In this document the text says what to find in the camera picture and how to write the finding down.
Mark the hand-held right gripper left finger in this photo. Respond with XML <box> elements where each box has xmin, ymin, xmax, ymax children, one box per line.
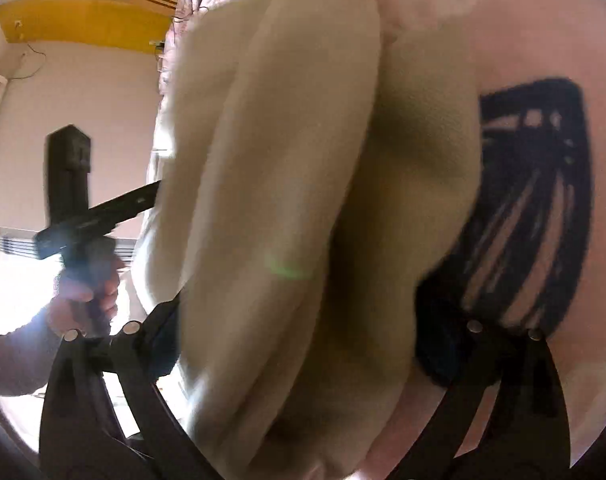
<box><xmin>38</xmin><ymin>296</ymin><xmax>218</xmax><ymax>480</ymax></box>

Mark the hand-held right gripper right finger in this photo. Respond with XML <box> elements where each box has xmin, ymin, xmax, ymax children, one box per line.
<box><xmin>398</xmin><ymin>285</ymin><xmax>571</xmax><ymax>480</ymax></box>

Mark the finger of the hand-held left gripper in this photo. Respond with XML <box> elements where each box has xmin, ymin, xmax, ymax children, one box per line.
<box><xmin>90</xmin><ymin>181</ymin><xmax>162</xmax><ymax>223</ymax></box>

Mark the cream hoodie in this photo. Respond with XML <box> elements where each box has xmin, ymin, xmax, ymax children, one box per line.
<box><xmin>130</xmin><ymin>0</ymin><xmax>484</xmax><ymax>480</ymax></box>

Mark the person's left forearm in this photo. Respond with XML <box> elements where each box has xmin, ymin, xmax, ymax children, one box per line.
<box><xmin>0</xmin><ymin>327</ymin><xmax>60</xmax><ymax>398</ymax></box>

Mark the person's left hand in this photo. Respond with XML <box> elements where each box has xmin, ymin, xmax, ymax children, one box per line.
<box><xmin>47</xmin><ymin>250</ymin><xmax>122</xmax><ymax>339</ymax></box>

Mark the white radiator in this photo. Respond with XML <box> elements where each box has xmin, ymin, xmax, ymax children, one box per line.
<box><xmin>0</xmin><ymin>226</ymin><xmax>136</xmax><ymax>262</ymax></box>

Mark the yellow wooden panel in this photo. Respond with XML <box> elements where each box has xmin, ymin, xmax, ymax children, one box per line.
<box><xmin>0</xmin><ymin>0</ymin><xmax>172</xmax><ymax>57</ymax></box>

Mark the pink printed blanket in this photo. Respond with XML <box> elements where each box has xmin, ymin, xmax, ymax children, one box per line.
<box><xmin>155</xmin><ymin>0</ymin><xmax>606</xmax><ymax>466</ymax></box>

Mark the thin wall cable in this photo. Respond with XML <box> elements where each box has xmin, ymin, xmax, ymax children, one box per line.
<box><xmin>10</xmin><ymin>20</ymin><xmax>48</xmax><ymax>82</ymax></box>

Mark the thin black cable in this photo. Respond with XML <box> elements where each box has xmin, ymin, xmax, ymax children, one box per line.
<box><xmin>170</xmin><ymin>4</ymin><xmax>211</xmax><ymax>25</ymax></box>

